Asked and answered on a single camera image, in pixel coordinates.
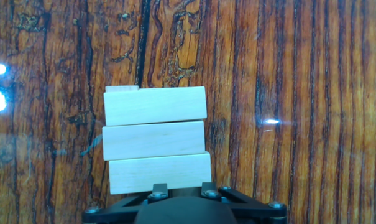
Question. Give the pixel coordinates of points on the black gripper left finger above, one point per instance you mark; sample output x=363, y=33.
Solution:
x=113, y=213

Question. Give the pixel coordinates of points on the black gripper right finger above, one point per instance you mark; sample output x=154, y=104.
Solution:
x=256, y=213

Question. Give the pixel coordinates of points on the light wooden Jenga block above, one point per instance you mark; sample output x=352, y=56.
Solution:
x=153, y=140
x=155, y=105
x=184, y=191
x=121, y=88
x=159, y=173

